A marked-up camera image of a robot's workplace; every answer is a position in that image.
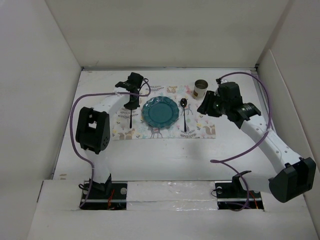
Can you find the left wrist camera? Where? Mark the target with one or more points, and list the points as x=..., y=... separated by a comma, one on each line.
x=135, y=79

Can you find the teal scalloped plate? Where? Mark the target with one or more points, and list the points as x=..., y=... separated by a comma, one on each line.
x=160, y=112

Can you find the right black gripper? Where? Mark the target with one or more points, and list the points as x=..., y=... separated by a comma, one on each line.
x=205, y=107

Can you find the black metal fork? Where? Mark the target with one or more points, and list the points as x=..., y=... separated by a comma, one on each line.
x=131, y=119

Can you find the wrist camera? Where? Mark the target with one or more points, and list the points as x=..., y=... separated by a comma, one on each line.
x=230, y=92
x=135, y=79

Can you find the black spoon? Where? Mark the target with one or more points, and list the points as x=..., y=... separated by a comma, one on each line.
x=183, y=104

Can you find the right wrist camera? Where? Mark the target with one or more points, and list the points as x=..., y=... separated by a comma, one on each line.
x=230, y=92

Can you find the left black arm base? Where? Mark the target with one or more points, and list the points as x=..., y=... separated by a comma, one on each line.
x=113, y=197

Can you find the stainless steel cup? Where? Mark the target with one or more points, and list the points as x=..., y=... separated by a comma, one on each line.
x=200, y=88

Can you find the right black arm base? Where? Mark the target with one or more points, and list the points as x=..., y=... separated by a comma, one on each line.
x=230, y=195

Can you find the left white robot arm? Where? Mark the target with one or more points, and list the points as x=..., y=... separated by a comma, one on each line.
x=93, y=130

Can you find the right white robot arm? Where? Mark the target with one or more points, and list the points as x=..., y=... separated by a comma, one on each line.
x=294, y=175

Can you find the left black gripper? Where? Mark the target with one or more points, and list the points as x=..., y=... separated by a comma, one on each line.
x=133, y=106

